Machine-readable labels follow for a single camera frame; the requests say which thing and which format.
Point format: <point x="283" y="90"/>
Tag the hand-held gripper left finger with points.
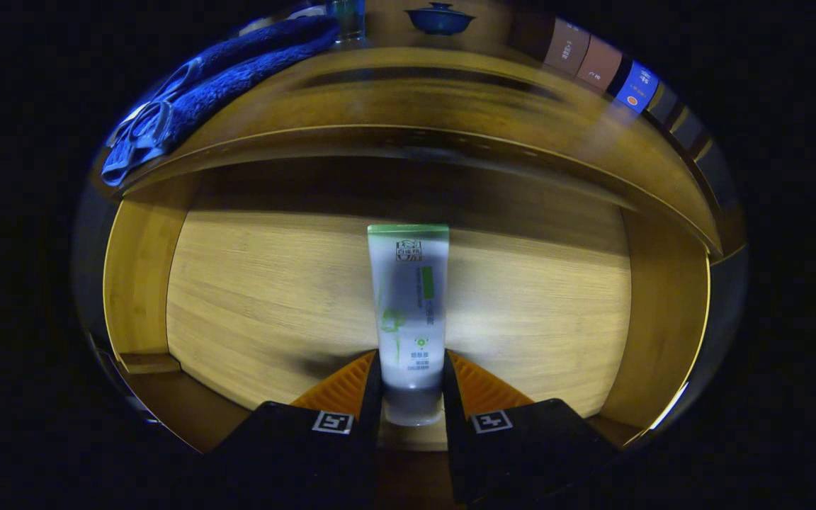
<point x="295" y="460"/>

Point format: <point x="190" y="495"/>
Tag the wooden cabinet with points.
<point x="500" y="18"/>

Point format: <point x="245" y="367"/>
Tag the teal blue bottle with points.
<point x="346" y="21"/>

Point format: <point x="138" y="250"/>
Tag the blue book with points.
<point x="637" y="86"/>

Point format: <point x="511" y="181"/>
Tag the reddish brown book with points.
<point x="599" y="64"/>

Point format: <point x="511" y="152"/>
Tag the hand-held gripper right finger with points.
<point x="521" y="457"/>

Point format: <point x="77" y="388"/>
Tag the dark brown book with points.
<point x="566" y="46"/>

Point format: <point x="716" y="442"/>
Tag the wooden countertop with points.
<point x="380" y="99"/>

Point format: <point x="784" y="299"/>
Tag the white green tube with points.
<point x="408" y="297"/>

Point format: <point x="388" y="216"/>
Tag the blue lidded teacup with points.
<point x="440" y="21"/>

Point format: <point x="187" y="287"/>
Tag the wooden drawer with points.
<point x="273" y="297"/>

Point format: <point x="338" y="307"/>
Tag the blue folded towel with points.
<point x="224" y="78"/>

